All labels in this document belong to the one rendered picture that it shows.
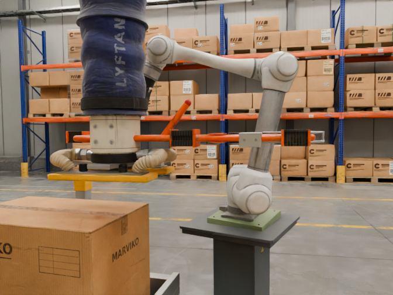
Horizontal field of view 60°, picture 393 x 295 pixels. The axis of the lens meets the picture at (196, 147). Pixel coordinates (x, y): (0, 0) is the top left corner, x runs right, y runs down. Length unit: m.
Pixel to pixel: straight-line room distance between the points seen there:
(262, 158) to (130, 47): 0.79
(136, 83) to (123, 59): 0.08
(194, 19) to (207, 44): 1.78
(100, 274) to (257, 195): 0.74
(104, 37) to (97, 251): 0.66
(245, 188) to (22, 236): 0.91
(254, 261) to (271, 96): 0.81
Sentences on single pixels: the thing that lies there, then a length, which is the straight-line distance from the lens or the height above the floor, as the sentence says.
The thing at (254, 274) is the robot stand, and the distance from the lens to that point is 1.83.
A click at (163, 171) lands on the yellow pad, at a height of 1.10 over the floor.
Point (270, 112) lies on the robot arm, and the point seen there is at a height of 1.32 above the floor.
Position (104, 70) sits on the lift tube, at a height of 1.43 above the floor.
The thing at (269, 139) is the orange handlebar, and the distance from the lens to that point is 1.06.
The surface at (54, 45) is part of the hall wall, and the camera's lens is 11.66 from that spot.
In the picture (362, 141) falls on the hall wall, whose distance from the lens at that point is 9.89.
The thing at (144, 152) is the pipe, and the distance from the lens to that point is 1.15.
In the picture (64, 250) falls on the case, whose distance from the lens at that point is 1.14.
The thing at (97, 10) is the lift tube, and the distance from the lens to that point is 1.17.
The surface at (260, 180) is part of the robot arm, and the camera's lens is 1.57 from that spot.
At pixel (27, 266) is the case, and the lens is 1.25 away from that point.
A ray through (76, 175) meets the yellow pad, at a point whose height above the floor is 1.10.
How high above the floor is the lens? 1.24
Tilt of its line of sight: 3 degrees down
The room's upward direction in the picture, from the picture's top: 1 degrees counter-clockwise
